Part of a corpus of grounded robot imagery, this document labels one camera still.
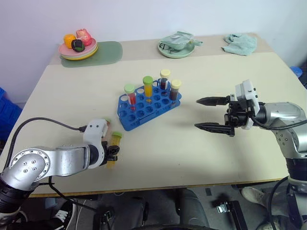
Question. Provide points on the blue test tube rack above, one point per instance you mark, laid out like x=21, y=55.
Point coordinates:
x=144, y=115

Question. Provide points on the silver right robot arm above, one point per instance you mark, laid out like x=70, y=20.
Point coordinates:
x=285, y=112

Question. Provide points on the black toy food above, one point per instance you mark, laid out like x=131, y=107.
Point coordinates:
x=78, y=45

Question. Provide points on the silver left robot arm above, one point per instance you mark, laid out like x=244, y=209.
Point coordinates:
x=67, y=158

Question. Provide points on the blue plastic crate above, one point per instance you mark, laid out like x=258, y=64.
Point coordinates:
x=8, y=112

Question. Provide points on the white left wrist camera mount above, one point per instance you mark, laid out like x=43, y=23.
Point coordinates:
x=94, y=130

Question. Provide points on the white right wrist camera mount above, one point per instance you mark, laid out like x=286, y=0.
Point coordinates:
x=248, y=92

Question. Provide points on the light green plate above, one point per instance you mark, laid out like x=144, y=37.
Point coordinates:
x=175, y=54

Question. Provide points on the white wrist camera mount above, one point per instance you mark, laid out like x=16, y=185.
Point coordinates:
x=94, y=130
x=248, y=92

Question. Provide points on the dark red tube cream cap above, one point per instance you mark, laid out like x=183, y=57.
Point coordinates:
x=165, y=75
x=175, y=88

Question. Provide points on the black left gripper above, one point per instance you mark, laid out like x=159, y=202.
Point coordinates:
x=105, y=153

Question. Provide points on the black metal bracket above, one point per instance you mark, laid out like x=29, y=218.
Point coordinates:
x=231, y=210

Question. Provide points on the teal cloth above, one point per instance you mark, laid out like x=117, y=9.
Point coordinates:
x=241, y=44

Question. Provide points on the yellow plate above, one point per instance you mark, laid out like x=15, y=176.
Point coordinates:
x=92, y=53

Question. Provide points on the orange toy pepper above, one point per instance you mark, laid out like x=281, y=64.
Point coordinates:
x=69, y=40

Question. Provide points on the green place mat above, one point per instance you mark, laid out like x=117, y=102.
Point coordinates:
x=108, y=54

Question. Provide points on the yellow test tube green cap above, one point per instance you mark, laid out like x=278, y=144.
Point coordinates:
x=117, y=139
x=148, y=83

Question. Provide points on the pink plate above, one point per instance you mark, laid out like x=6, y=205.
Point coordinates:
x=66, y=50

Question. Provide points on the dark grey rounded shape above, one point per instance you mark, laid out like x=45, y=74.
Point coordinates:
x=192, y=206

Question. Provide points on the pink toy food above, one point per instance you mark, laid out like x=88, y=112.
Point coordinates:
x=84, y=36

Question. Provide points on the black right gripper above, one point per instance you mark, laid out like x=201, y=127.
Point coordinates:
x=236, y=115

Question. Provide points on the red test tube green cap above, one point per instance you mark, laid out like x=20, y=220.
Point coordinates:
x=107, y=118
x=130, y=89

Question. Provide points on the black and white shoe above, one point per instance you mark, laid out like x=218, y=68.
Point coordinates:
x=62, y=214

